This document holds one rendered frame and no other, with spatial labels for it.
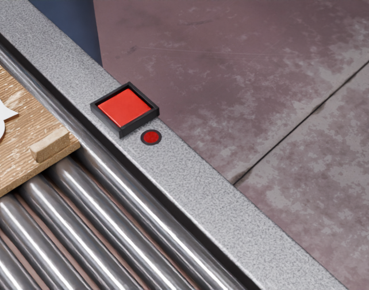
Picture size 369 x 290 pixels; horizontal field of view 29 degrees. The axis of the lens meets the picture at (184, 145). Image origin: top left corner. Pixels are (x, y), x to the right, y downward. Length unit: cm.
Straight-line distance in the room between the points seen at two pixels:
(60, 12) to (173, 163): 80
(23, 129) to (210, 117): 133
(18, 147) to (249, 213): 34
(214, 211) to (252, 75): 154
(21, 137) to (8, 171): 6
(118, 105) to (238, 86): 138
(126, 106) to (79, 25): 73
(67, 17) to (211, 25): 101
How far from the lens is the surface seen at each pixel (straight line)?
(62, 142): 104
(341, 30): 271
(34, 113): 110
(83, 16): 180
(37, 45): 125
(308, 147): 228
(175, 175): 102
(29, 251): 98
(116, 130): 106
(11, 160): 105
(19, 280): 95
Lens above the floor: 171
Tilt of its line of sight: 49 degrees down
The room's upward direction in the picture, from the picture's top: 2 degrees counter-clockwise
